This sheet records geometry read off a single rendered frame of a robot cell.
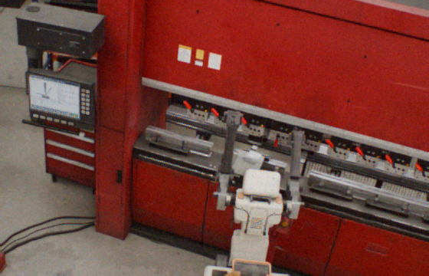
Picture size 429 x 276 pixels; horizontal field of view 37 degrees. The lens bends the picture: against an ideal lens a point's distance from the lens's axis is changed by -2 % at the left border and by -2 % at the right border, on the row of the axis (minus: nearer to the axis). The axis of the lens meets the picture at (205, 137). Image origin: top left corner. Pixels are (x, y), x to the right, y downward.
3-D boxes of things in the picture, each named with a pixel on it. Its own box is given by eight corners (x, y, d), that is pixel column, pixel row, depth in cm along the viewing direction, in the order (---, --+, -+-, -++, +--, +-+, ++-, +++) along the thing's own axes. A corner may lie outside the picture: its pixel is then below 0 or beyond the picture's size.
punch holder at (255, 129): (240, 132, 446) (243, 112, 437) (243, 126, 453) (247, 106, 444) (261, 137, 444) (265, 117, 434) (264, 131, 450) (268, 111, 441)
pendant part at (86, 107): (29, 117, 423) (26, 70, 402) (37, 108, 432) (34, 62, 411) (92, 132, 417) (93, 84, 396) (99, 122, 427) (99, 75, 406)
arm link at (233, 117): (224, 117, 374) (242, 119, 374) (225, 108, 386) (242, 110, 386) (215, 185, 393) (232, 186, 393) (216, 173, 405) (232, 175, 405)
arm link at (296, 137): (290, 124, 412) (306, 126, 412) (288, 134, 424) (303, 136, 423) (286, 187, 390) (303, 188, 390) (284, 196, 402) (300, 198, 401)
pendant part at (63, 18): (21, 130, 433) (13, 16, 384) (36, 112, 453) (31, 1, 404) (90, 146, 427) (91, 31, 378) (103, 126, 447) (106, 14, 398)
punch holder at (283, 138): (269, 139, 443) (273, 119, 433) (271, 133, 449) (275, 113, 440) (289, 145, 440) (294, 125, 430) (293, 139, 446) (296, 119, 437)
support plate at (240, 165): (229, 172, 438) (229, 172, 438) (240, 151, 459) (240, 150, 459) (255, 179, 435) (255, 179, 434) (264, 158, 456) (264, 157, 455)
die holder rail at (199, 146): (145, 139, 478) (145, 129, 473) (148, 135, 483) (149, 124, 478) (209, 157, 469) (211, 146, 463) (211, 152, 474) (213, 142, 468)
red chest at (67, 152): (45, 184, 557) (40, 86, 500) (71, 152, 597) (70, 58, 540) (96, 201, 548) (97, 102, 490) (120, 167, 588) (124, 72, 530)
